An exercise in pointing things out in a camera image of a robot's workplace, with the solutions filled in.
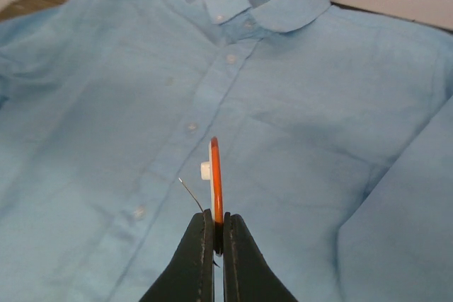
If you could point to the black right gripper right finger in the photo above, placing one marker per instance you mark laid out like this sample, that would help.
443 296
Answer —
247 276

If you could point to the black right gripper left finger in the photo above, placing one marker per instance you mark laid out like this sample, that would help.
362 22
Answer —
189 274

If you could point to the orange white round brooch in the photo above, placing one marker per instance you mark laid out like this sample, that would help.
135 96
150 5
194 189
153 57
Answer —
211 171

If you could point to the light blue button shirt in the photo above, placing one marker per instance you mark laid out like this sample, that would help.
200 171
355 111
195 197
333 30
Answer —
334 129

